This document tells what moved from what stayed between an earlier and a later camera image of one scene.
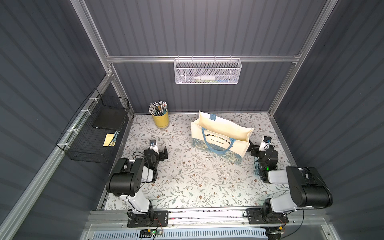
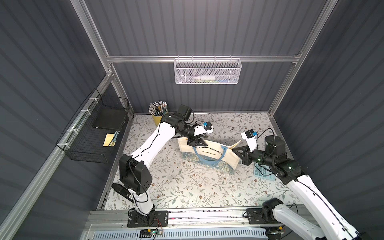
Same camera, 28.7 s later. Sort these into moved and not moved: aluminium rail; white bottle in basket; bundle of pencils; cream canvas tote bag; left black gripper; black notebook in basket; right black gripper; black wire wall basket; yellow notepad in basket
Moved: left black gripper; cream canvas tote bag; right black gripper
Not moved: black notebook in basket; white bottle in basket; aluminium rail; yellow notepad in basket; bundle of pencils; black wire wall basket
